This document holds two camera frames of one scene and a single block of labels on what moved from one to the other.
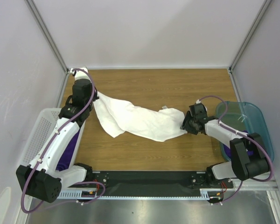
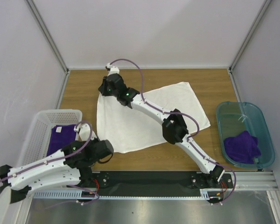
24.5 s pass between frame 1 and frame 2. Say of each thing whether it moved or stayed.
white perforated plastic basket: stayed
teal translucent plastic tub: stayed
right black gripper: moved
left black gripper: moved
